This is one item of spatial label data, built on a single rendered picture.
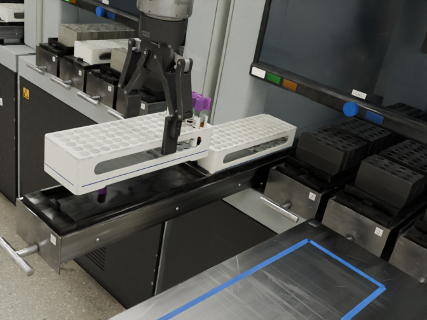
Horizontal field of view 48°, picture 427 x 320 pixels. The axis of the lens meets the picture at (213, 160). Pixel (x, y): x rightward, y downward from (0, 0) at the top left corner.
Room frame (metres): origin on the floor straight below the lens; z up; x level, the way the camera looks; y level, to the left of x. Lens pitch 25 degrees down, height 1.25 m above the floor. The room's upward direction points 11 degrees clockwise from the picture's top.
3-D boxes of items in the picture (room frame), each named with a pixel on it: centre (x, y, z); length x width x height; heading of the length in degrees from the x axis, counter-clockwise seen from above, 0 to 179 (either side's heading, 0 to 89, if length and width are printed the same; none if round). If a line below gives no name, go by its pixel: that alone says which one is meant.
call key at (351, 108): (0.95, -0.25, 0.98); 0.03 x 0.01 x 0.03; 52
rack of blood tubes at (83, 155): (0.77, 0.14, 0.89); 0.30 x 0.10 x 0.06; 142
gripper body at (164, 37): (0.80, 0.12, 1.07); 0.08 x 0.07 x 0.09; 52
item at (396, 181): (0.90, -0.35, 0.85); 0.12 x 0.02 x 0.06; 51
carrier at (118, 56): (1.44, 0.32, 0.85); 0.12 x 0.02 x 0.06; 52
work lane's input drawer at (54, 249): (0.88, 0.06, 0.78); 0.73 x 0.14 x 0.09; 142
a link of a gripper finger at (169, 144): (0.76, 0.08, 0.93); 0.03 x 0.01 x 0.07; 142
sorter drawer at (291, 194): (1.18, -0.38, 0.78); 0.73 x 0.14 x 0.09; 142
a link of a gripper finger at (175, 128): (0.75, 0.07, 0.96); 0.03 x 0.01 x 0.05; 52
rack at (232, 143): (1.02, -0.05, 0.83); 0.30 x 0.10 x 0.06; 142
